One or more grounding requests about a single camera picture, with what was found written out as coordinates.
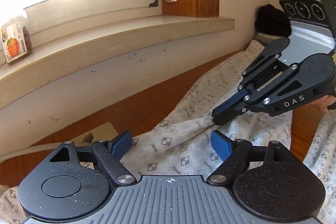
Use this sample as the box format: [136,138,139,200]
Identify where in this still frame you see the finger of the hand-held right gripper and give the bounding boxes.
[213,51,283,116]
[216,65,313,125]

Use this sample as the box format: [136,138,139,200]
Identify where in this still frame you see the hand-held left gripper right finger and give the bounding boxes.
[206,130,290,186]

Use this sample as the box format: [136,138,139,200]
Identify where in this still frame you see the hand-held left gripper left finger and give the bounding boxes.
[49,130,137,186]

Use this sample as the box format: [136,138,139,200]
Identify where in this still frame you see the white checker-print pajama pants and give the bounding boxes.
[0,39,336,224]

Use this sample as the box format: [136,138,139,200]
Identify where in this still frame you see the person's right hand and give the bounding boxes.
[318,95,336,113]

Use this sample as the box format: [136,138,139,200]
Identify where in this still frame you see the black folded sweater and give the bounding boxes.
[254,4,292,38]

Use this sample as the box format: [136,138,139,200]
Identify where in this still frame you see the beige windowsill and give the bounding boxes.
[0,15,235,109]

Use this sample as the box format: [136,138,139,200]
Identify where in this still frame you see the clear jar orange label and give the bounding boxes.
[1,13,34,64]

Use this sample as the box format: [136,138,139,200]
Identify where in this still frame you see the beige desk cable plate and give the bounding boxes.
[70,122,121,147]

